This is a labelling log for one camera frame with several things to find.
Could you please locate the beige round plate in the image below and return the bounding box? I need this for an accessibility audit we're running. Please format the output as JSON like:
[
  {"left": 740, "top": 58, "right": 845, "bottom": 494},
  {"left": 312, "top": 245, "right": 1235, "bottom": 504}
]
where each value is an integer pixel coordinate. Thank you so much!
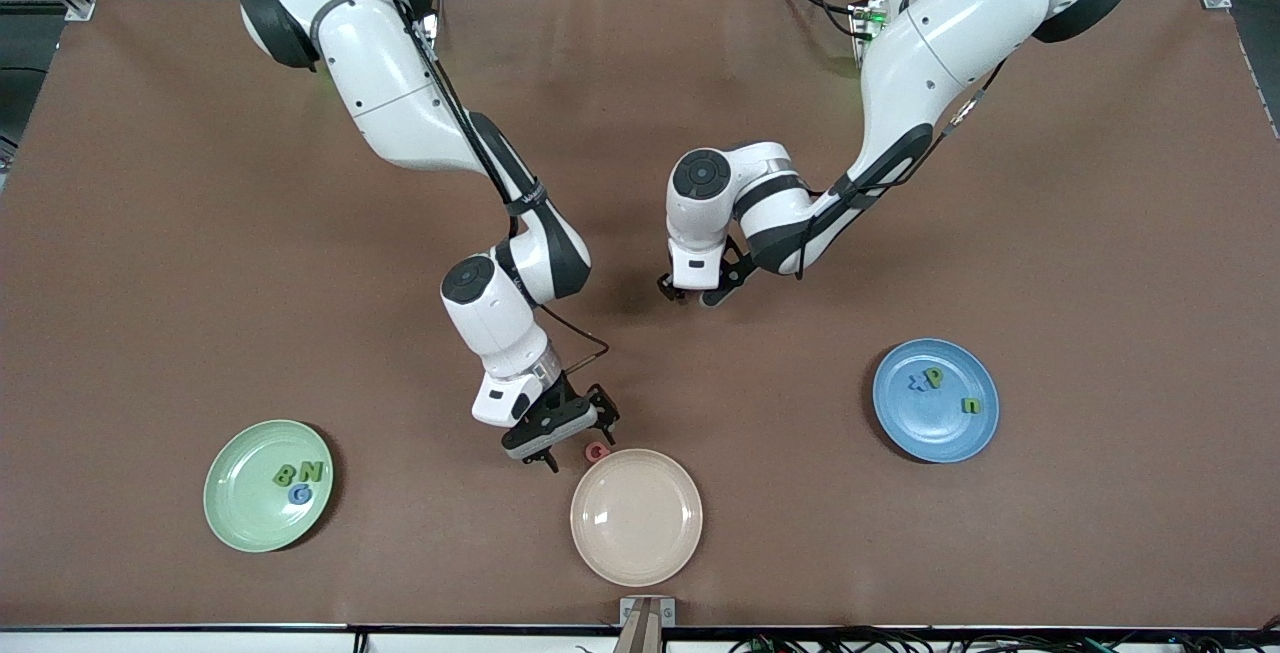
[{"left": 570, "top": 448, "right": 703, "bottom": 587}]

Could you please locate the blue round plate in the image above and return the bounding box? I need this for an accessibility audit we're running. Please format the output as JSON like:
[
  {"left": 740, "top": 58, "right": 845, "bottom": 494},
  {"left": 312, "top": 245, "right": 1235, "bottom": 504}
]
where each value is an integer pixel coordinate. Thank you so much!
[{"left": 872, "top": 337, "right": 1000, "bottom": 464}]

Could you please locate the light green round plate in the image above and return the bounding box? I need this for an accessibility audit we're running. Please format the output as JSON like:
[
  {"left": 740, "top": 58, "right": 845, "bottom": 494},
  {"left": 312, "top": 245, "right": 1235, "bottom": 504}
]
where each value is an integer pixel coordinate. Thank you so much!
[{"left": 203, "top": 419, "right": 335, "bottom": 554}]

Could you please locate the brown table cloth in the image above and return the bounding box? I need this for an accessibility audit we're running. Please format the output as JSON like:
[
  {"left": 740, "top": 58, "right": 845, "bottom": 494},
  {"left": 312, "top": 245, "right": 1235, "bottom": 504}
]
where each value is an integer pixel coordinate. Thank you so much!
[{"left": 0, "top": 0, "right": 1280, "bottom": 629}]

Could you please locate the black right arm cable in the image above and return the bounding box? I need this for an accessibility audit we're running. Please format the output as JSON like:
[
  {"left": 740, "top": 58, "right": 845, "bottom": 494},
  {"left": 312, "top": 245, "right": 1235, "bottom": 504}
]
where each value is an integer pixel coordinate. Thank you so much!
[{"left": 310, "top": 0, "right": 611, "bottom": 379}]

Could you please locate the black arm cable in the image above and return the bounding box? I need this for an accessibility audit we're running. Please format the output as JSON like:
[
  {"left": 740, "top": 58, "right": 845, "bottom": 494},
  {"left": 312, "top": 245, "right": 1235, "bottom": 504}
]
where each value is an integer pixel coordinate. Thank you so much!
[
  {"left": 310, "top": 0, "right": 611, "bottom": 379},
  {"left": 795, "top": 58, "right": 1006, "bottom": 282}
]

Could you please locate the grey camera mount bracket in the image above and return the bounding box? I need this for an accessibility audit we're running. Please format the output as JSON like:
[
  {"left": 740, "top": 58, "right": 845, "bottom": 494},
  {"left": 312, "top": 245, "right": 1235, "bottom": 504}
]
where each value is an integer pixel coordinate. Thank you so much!
[{"left": 618, "top": 596, "right": 677, "bottom": 653}]

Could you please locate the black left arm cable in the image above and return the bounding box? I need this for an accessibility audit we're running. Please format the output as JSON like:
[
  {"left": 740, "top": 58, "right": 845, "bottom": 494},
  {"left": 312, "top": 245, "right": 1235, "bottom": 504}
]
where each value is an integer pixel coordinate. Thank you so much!
[{"left": 795, "top": 58, "right": 1006, "bottom": 282}]

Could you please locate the white table edge rail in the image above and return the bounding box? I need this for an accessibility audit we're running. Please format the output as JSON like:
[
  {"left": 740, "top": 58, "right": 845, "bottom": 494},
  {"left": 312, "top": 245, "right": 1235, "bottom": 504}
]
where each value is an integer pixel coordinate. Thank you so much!
[{"left": 0, "top": 630, "right": 621, "bottom": 653}]

